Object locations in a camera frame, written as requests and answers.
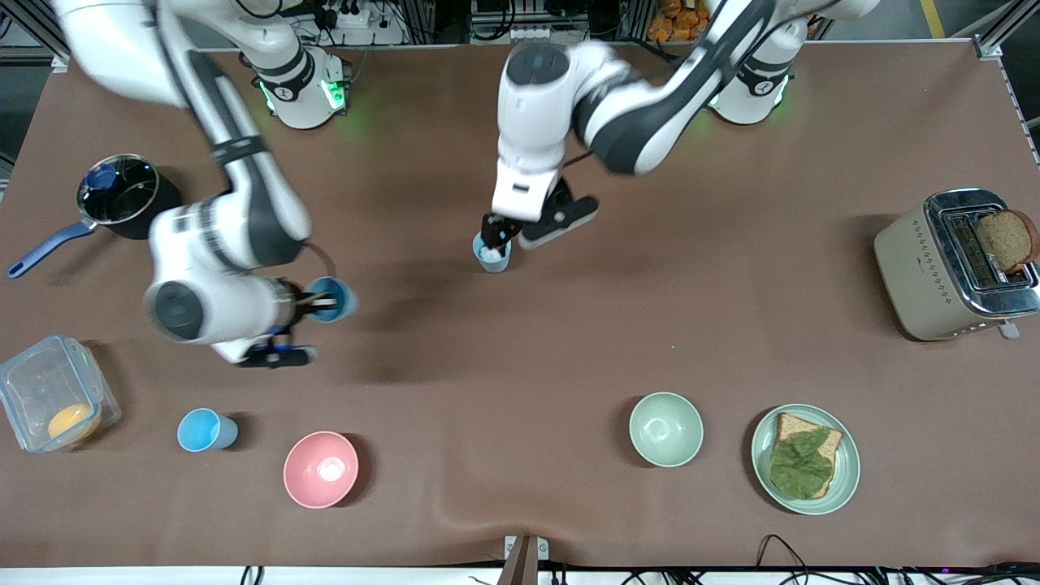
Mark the pink bowl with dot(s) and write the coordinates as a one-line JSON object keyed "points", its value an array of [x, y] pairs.
{"points": [[321, 470]]}

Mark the brown bread slice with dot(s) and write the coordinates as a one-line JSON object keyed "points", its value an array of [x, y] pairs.
{"points": [[792, 424]]}

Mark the orange snack bag pile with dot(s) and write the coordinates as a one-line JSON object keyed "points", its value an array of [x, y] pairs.
{"points": [[678, 20]]}

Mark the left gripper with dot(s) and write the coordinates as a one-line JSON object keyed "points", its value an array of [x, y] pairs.
{"points": [[496, 228]]}

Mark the light blue plastic cup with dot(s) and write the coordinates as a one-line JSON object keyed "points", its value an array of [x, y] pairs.
{"points": [[203, 431], [343, 301], [492, 262]]}

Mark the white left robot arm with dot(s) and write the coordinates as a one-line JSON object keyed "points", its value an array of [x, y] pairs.
{"points": [[634, 122]]}

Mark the beige chrome toaster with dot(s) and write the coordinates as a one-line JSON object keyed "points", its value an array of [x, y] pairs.
{"points": [[910, 276]]}

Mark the dark brown toast slice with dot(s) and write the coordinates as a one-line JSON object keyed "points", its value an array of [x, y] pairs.
{"points": [[1007, 240]]}

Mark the yellow orange fruit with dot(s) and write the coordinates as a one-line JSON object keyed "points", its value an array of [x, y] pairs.
{"points": [[71, 422]]}

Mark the small dark blue object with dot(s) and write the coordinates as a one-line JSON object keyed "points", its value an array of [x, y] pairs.
{"points": [[101, 176]]}

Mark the clear plastic food container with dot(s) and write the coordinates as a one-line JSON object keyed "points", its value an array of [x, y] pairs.
{"points": [[32, 382]]}

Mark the white power strip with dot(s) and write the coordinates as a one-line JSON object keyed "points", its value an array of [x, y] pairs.
{"points": [[524, 34]]}

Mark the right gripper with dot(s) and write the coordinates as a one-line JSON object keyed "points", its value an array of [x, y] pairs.
{"points": [[297, 302]]}

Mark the aluminium frame profile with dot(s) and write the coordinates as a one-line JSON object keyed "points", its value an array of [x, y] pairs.
{"points": [[36, 36], [1003, 36]]}

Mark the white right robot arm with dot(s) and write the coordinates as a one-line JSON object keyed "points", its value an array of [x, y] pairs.
{"points": [[244, 203]]}

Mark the brown table cover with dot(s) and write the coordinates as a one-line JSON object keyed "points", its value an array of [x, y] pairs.
{"points": [[520, 366]]}

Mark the pale green bowl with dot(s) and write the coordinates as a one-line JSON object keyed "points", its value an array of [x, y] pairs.
{"points": [[666, 429]]}

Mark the pale green plate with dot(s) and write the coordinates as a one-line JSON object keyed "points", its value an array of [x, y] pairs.
{"points": [[845, 479]]}

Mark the green lettuce leaf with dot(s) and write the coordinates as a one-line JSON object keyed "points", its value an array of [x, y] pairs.
{"points": [[800, 463]]}

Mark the metal mount bracket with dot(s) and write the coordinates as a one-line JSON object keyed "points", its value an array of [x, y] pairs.
{"points": [[524, 561]]}

